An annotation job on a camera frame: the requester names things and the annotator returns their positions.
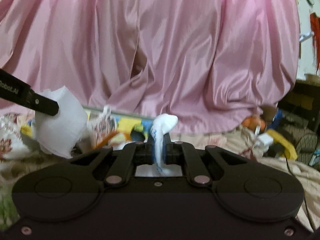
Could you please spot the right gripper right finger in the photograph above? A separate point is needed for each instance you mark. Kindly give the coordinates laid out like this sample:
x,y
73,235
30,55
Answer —
x,y
186,156

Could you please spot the yellow cloth item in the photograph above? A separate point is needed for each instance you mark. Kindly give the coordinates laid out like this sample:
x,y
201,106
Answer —
x,y
289,150

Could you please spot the orange plush toy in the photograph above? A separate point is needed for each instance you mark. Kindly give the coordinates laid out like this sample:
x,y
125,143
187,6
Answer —
x,y
252,122

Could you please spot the pink satin curtain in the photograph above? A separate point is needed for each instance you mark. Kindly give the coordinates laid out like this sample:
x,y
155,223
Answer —
x,y
212,63

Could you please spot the white cloth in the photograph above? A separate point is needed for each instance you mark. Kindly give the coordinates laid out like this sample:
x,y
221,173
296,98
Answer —
x,y
58,134

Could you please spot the red wall hanging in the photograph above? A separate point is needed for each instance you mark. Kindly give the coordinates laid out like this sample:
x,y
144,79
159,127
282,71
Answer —
x,y
315,28

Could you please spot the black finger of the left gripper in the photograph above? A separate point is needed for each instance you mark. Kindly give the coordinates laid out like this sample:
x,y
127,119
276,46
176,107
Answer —
x,y
20,93

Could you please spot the white patterned fabric pouch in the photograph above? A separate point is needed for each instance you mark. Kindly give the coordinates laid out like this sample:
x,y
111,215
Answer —
x,y
101,126

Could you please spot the quilted brown bag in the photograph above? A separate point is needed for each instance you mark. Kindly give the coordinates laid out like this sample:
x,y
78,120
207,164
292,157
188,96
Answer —
x,y
305,141

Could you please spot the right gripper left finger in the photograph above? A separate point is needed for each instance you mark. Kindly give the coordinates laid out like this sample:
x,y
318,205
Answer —
x,y
124,166

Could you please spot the grey cardboard tray box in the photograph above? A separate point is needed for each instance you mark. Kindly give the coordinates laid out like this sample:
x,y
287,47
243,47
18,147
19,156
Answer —
x,y
130,127

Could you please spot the white charger adapter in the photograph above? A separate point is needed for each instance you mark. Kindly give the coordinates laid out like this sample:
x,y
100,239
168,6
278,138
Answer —
x,y
263,140

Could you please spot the white blue sock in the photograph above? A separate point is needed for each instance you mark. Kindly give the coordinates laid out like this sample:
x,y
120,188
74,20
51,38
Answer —
x,y
162,125

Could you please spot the beige bowl on shelf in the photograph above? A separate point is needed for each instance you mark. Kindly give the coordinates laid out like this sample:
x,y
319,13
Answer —
x,y
312,78

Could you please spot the dark wooden shelf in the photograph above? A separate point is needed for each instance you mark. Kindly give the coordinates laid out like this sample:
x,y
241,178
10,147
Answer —
x,y
303,101

